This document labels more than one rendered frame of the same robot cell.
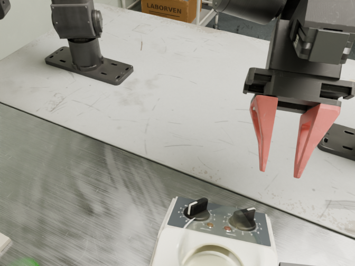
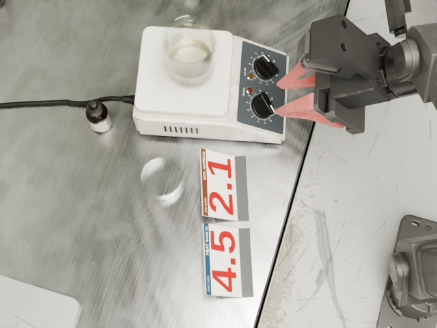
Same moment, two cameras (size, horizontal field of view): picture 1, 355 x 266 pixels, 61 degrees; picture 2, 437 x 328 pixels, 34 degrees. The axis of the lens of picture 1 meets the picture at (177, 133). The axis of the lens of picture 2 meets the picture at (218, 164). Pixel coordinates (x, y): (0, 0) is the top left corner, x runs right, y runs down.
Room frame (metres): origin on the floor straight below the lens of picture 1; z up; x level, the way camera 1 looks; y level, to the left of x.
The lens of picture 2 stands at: (0.08, -0.44, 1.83)
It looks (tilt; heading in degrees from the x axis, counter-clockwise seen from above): 72 degrees down; 83
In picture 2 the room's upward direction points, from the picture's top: 1 degrees counter-clockwise
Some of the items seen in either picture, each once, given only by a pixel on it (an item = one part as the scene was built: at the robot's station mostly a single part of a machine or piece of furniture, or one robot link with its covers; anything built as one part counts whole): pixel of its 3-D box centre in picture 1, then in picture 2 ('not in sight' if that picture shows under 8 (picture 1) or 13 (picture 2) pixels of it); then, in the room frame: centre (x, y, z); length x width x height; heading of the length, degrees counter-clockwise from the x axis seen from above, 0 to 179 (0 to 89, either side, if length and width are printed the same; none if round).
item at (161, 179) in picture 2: not in sight; (161, 179); (0.04, -0.15, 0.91); 0.06 x 0.06 x 0.02
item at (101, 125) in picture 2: not in sight; (97, 113); (-0.04, -0.06, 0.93); 0.03 x 0.03 x 0.07
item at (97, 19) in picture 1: (80, 24); not in sight; (0.58, 0.20, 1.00); 0.09 x 0.06 x 0.06; 95
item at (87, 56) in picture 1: (85, 50); not in sight; (0.59, 0.20, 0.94); 0.20 x 0.07 x 0.08; 66
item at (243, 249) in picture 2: not in sight; (227, 260); (0.11, -0.27, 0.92); 0.09 x 0.06 x 0.04; 85
